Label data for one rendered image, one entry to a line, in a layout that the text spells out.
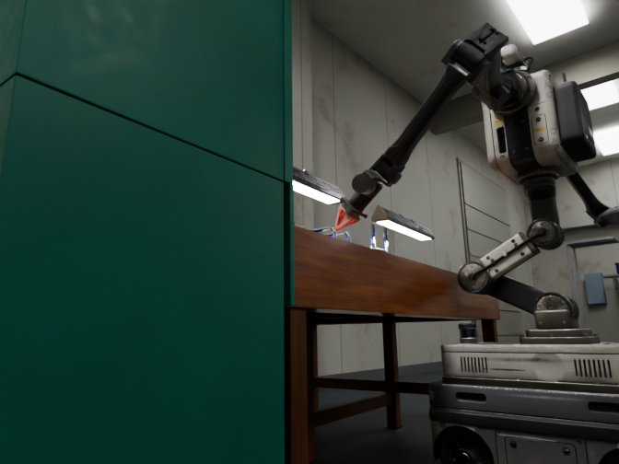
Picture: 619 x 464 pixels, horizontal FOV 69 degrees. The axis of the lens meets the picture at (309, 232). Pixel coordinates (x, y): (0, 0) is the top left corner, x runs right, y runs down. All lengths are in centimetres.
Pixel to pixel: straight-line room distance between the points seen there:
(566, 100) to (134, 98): 151
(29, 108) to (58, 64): 8
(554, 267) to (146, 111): 1125
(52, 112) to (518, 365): 149
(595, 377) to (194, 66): 139
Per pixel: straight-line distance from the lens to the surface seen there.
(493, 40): 136
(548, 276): 1174
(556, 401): 165
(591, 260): 1160
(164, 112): 79
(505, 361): 171
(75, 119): 70
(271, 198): 93
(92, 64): 75
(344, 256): 121
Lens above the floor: 52
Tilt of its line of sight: 13 degrees up
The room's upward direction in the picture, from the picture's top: 1 degrees counter-clockwise
